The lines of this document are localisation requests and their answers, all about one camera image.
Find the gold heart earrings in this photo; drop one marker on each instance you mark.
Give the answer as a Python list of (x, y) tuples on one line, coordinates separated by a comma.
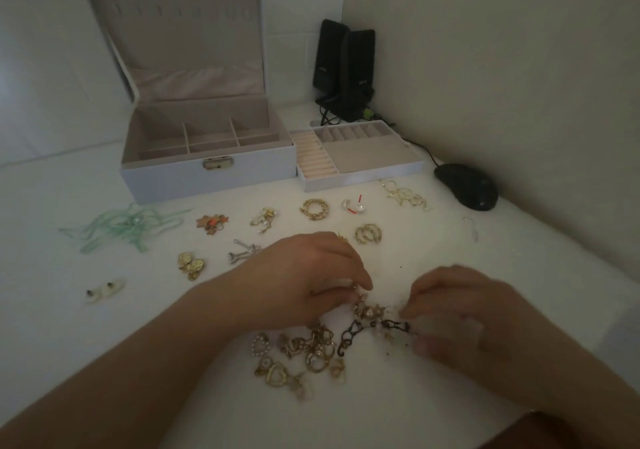
[(192, 265)]

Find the person's left fingers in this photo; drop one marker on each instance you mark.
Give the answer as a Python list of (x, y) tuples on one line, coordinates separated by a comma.
[(350, 271)]

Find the person's right thumb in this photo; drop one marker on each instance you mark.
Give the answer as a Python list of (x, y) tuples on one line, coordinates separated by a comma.
[(442, 347)]

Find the pearl and red stud earrings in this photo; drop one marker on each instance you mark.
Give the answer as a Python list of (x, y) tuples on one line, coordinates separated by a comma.
[(356, 206)]

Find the silver bar earrings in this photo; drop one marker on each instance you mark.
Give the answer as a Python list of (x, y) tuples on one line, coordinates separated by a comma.
[(240, 254)]

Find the clear plastic ear hook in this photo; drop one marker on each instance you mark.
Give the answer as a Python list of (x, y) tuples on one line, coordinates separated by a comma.
[(472, 228)]

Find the person's right hand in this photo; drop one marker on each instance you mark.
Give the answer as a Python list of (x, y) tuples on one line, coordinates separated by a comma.
[(490, 328)]

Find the white open jewelry box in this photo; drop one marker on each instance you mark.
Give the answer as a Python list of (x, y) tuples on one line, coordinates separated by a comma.
[(210, 181)]

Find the orange star earrings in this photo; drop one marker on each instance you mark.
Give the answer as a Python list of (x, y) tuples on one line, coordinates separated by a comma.
[(212, 223)]

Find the white earrings with dark dots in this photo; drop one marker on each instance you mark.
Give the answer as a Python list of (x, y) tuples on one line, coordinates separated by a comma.
[(106, 291)]

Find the white jewelry tray insert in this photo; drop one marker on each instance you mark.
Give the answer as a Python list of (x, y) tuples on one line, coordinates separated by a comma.
[(372, 156)]

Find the black desktop speaker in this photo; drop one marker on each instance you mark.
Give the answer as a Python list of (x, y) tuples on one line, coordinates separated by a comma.
[(327, 53), (357, 68)]

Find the green ribbon tassel earrings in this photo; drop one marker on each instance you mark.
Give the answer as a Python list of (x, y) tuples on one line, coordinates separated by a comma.
[(125, 226)]

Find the black computer mouse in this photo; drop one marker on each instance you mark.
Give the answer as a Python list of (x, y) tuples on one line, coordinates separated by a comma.
[(467, 186)]

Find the pile of gold jewelry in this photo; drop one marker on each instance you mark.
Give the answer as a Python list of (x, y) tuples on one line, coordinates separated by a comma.
[(315, 351)]

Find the person's left forearm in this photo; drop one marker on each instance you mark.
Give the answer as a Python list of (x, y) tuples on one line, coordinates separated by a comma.
[(130, 368)]

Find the gold pearl dangle earrings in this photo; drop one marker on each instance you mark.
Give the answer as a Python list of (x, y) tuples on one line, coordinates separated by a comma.
[(263, 219)]

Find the person's right forearm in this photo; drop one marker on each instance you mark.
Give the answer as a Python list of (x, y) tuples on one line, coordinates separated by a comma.
[(590, 398)]

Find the person's left hand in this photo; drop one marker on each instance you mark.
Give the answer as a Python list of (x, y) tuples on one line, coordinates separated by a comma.
[(295, 278)]

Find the person's brown garment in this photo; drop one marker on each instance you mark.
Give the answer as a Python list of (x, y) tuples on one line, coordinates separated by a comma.
[(530, 433)]

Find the gold twisted hoop earrings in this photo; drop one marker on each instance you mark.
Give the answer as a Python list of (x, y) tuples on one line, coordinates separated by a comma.
[(369, 234)]

